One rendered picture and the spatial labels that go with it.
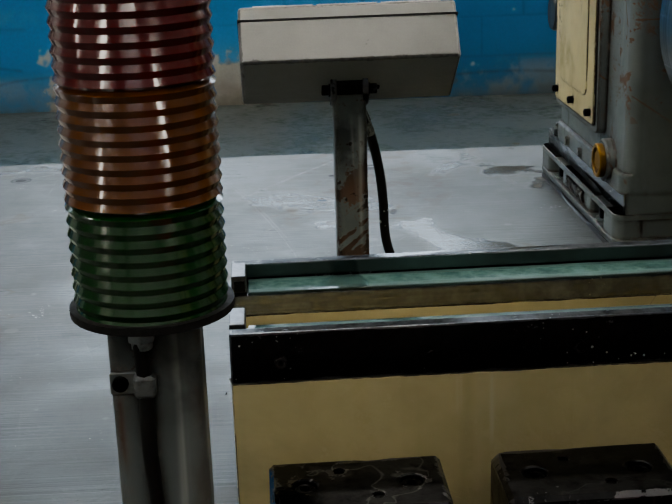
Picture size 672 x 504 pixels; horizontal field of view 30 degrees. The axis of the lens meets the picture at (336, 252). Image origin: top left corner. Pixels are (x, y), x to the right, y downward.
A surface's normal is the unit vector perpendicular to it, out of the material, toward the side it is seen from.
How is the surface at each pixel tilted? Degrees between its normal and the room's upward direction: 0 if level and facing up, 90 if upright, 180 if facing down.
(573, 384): 90
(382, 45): 52
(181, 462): 90
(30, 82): 90
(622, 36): 90
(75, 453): 0
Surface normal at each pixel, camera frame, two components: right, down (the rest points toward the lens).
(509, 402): 0.07, 0.30
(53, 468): -0.03, -0.95
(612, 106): -1.00, 0.04
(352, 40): 0.04, -0.34
